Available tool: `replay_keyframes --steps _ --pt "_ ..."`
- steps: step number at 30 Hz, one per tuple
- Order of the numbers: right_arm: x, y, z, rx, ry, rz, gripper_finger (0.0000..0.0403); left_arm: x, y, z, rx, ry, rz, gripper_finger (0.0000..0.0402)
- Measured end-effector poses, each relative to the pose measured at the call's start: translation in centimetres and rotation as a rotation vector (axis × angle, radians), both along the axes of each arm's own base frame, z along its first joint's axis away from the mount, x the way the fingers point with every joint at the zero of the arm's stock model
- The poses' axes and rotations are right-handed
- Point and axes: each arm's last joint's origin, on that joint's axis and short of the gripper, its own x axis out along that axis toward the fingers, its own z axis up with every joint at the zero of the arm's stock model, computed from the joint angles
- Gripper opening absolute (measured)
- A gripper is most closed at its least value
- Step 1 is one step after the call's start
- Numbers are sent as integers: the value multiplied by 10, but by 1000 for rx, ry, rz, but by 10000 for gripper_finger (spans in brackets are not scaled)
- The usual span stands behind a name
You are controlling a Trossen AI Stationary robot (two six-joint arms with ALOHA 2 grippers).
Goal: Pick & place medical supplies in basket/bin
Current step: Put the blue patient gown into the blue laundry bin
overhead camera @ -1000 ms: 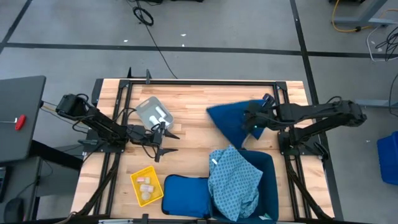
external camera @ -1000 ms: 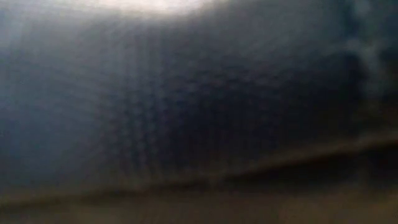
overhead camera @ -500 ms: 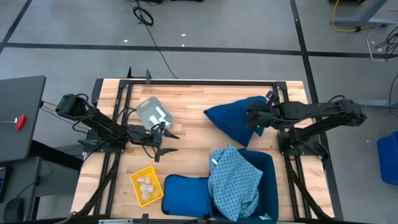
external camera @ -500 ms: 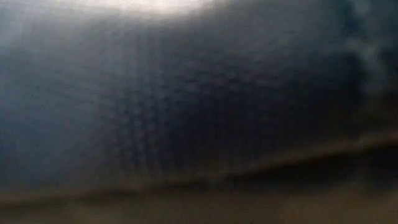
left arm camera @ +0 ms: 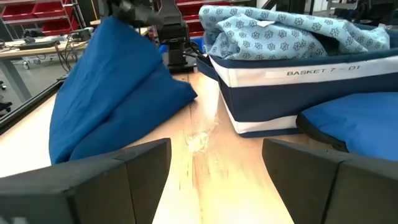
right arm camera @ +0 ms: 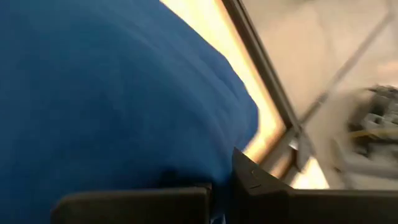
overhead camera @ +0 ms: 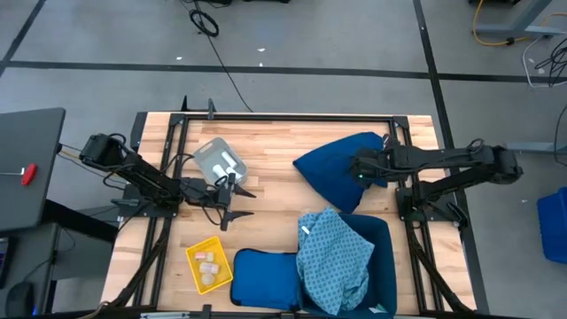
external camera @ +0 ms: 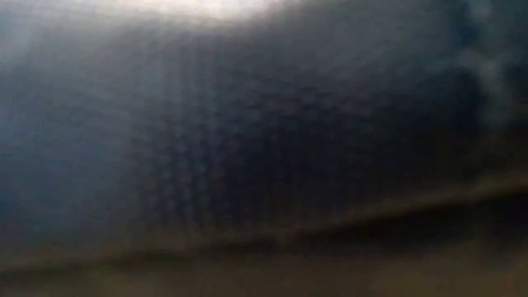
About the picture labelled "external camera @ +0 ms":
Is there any dark blue knitted fabric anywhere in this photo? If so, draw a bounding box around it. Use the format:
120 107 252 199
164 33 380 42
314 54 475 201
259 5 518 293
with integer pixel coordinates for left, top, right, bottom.
0 0 528 273

